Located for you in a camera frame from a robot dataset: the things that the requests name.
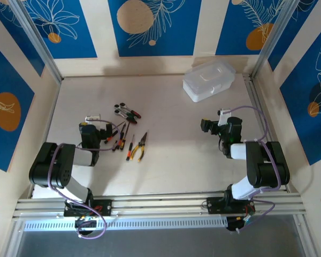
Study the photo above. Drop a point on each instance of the yellow black screwdriver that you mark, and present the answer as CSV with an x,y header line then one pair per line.
x,y
122,144
115,147

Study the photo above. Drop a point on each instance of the yellow black needle-nose pliers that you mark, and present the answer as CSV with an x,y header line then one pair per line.
x,y
141,144

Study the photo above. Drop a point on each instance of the clear plastic tool box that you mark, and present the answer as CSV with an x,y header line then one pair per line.
x,y
208,80

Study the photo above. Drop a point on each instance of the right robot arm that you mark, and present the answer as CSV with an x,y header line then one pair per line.
x,y
267,166

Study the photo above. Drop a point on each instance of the small circuit board connector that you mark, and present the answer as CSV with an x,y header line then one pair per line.
x,y
234,223
85,223

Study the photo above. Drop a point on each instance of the grey metal panel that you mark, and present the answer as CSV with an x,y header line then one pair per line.
x,y
160,245

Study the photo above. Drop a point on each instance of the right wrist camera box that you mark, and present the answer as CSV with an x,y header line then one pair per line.
x,y
223,117

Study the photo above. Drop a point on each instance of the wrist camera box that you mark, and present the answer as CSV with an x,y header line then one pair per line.
x,y
92,118
223,117

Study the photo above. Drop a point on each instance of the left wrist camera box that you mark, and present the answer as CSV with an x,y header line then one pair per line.
x,y
92,118

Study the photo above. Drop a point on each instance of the aluminium side rail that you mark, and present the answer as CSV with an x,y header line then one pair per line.
x,y
248,80
46,134

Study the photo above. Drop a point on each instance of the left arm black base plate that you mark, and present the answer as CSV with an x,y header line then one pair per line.
x,y
105,207

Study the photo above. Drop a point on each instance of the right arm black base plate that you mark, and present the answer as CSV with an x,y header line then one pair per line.
x,y
214,205

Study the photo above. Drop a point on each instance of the aluminium rail frame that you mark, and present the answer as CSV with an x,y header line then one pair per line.
x,y
160,206

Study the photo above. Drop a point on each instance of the aluminium corner post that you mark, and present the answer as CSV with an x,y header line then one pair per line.
x,y
273,40
38,40

